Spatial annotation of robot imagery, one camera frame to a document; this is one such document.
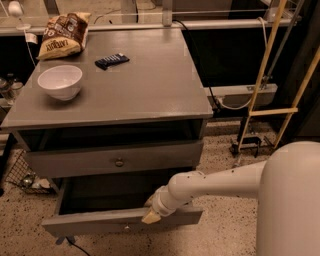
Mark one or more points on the black wire basket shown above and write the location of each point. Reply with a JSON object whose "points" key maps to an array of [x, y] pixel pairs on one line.
{"points": [[22, 176]]}

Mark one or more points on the white bowl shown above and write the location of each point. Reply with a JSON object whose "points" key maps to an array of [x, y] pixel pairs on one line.
{"points": [[61, 82]]}

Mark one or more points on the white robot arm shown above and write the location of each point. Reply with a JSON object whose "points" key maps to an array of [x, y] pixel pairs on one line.
{"points": [[287, 187]]}

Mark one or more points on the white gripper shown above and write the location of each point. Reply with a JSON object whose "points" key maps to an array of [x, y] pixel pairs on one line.
{"points": [[160, 204]]}

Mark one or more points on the grey drawer cabinet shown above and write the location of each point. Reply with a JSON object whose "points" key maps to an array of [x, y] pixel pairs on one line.
{"points": [[155, 97]]}

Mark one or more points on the white desk lamp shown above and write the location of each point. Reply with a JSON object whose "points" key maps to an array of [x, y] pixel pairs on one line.
{"points": [[15, 10]]}

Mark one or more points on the grey top drawer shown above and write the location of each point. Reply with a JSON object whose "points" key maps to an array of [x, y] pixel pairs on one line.
{"points": [[117, 159]]}

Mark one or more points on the glass jar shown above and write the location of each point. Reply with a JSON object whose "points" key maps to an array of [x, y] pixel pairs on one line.
{"points": [[16, 88]]}

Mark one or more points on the brown chip bag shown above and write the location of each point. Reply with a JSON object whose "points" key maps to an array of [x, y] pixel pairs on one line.
{"points": [[64, 35]]}

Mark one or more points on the dark blue snack bar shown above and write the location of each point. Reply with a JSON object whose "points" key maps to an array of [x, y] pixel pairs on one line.
{"points": [[111, 60]]}

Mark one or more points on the black clamp stand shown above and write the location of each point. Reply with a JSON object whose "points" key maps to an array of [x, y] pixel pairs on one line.
{"points": [[244, 141]]}

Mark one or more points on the grey drawer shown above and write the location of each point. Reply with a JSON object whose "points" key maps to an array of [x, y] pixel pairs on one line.
{"points": [[117, 159], [113, 203]]}

